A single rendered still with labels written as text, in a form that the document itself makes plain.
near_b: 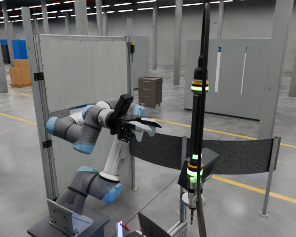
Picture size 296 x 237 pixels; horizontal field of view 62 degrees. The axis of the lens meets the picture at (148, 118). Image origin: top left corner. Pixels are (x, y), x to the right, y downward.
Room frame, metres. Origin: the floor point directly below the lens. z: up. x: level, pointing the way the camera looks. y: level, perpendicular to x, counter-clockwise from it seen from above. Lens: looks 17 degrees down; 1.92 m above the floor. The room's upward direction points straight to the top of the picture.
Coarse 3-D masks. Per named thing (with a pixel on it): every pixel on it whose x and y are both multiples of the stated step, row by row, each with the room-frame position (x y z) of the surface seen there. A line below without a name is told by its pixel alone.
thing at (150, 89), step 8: (144, 80) 7.64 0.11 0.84; (152, 80) 7.49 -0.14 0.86; (160, 80) 7.71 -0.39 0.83; (144, 88) 7.63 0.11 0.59; (152, 88) 7.49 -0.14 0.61; (160, 88) 7.72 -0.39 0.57; (144, 96) 7.63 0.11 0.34; (152, 96) 7.49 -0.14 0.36; (160, 96) 7.73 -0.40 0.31; (160, 104) 7.77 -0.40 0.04
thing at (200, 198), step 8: (208, 8) 0.58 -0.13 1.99; (208, 16) 0.57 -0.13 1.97; (208, 24) 0.57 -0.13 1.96; (208, 32) 0.56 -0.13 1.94; (208, 40) 0.56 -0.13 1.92; (208, 48) 0.56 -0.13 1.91; (200, 112) 0.56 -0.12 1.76; (200, 120) 0.56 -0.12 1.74; (200, 128) 0.56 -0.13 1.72; (200, 136) 0.56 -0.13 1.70; (200, 144) 0.56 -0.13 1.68; (200, 152) 0.56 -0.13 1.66; (200, 160) 0.55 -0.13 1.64; (200, 168) 0.55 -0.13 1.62; (200, 176) 0.55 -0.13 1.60; (200, 184) 0.54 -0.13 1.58; (200, 192) 0.52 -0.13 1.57; (200, 200) 0.49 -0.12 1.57; (200, 208) 0.47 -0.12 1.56; (200, 216) 0.44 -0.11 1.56; (200, 224) 0.43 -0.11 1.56
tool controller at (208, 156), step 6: (204, 150) 1.48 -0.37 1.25; (210, 150) 1.49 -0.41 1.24; (204, 156) 1.41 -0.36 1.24; (210, 156) 1.43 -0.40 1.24; (216, 156) 1.44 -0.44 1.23; (186, 162) 1.33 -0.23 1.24; (204, 162) 1.35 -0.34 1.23; (210, 162) 1.37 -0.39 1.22; (216, 162) 1.45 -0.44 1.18; (186, 168) 1.33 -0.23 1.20; (204, 168) 1.32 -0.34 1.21; (210, 168) 1.40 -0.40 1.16; (180, 174) 1.35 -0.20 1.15; (186, 174) 1.33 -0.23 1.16; (204, 174) 1.36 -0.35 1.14; (210, 174) 1.45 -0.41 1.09; (180, 180) 1.35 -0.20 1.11; (186, 180) 1.33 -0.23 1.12; (204, 180) 1.40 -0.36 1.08; (186, 186) 1.33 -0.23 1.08
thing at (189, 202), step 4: (192, 180) 0.61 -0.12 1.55; (188, 184) 0.62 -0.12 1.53; (192, 184) 0.60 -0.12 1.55; (188, 188) 0.60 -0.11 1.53; (192, 188) 0.60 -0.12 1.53; (188, 192) 0.60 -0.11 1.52; (192, 192) 0.60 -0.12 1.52; (184, 196) 0.66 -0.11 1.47; (192, 196) 0.61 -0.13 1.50; (184, 200) 0.64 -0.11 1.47; (188, 200) 0.63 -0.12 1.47; (192, 200) 0.61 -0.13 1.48; (204, 200) 0.64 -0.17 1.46; (184, 204) 0.63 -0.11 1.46; (188, 204) 0.62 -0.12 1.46; (192, 204) 0.61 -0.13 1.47
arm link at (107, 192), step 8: (136, 104) 1.26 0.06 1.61; (128, 112) 1.22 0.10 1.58; (136, 112) 1.21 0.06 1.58; (144, 112) 1.27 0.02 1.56; (112, 144) 1.21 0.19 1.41; (120, 144) 1.18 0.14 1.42; (128, 144) 1.20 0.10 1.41; (112, 152) 1.18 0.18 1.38; (120, 152) 1.17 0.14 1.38; (112, 160) 1.16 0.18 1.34; (120, 160) 1.16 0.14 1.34; (104, 168) 1.17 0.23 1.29; (112, 168) 1.14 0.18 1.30; (120, 168) 1.17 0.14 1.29; (96, 176) 1.16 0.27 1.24; (104, 176) 1.12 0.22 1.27; (112, 176) 1.13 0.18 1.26; (96, 184) 1.12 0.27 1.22; (104, 184) 1.10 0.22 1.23; (112, 184) 1.11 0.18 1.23; (120, 184) 1.14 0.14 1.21; (96, 192) 1.10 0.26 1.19; (104, 192) 1.09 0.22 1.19; (112, 192) 1.08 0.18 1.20; (104, 200) 1.09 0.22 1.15; (112, 200) 1.10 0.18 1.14
